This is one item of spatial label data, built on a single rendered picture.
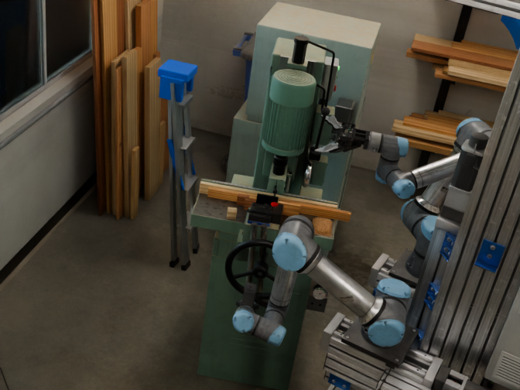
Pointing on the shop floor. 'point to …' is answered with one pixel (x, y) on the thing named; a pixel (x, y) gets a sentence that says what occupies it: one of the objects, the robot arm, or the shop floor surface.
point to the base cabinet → (213, 322)
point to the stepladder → (175, 128)
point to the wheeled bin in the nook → (245, 72)
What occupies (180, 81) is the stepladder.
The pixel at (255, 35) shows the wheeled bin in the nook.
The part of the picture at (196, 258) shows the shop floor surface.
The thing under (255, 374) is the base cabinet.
